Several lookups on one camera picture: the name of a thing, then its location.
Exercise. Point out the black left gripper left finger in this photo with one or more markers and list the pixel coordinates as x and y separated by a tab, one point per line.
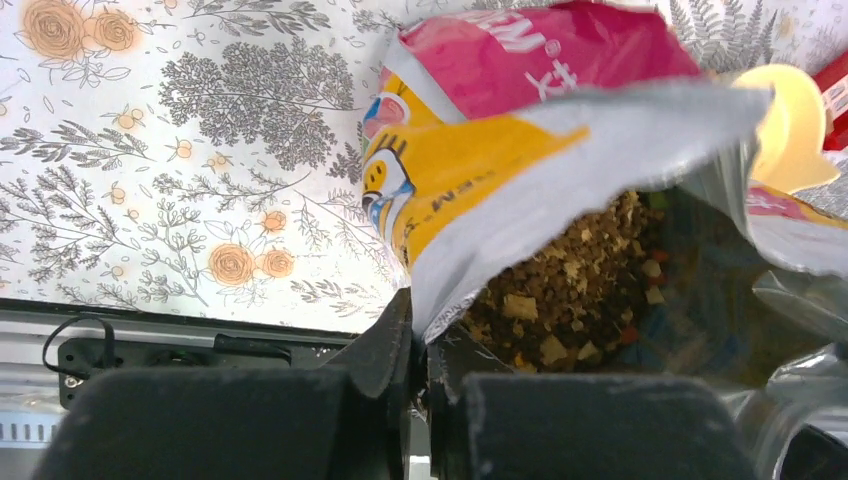
345	419

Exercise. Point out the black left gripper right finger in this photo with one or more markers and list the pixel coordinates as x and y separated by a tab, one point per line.
487	422

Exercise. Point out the cat print pet food bag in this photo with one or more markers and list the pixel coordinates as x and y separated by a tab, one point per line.
490	142

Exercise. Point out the brown pet food kibble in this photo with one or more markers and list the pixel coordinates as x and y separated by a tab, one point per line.
577	302

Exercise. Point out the cream pet bowl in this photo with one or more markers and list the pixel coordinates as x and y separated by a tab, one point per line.
792	134

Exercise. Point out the floral patterned table mat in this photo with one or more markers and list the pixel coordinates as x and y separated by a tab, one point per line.
197	158

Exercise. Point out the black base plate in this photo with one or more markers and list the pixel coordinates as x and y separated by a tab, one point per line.
80	359

